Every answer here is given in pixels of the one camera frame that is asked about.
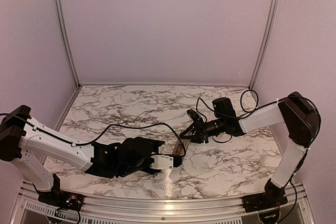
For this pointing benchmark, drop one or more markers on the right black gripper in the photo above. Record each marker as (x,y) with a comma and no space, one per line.
(200,131)

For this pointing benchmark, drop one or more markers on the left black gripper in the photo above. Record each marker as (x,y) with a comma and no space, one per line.
(156,144)

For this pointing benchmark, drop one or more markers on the grey remote control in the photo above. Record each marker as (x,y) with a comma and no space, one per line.
(180,148)

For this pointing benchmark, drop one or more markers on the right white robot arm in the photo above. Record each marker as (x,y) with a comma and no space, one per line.
(299,114)

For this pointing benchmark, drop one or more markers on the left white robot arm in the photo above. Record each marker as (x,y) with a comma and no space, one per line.
(22,136)

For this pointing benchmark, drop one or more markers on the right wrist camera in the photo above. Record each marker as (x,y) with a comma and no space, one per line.
(195,116)

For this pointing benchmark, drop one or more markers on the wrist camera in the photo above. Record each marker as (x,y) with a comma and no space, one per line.
(165,162)
(195,116)

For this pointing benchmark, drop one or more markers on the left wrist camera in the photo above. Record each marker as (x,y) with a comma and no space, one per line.
(165,162)

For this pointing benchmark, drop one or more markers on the front aluminium rail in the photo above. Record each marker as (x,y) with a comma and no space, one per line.
(103,209)

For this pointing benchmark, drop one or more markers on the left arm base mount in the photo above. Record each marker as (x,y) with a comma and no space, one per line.
(63,199)

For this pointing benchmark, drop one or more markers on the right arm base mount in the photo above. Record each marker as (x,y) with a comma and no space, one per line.
(262,201)

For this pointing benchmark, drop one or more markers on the right aluminium frame post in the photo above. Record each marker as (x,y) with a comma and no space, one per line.
(271,17)

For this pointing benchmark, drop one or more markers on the aluminium frame post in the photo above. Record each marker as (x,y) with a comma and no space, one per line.
(271,17)
(66,43)

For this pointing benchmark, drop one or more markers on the left aluminium frame post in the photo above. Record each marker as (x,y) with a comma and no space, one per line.
(66,43)

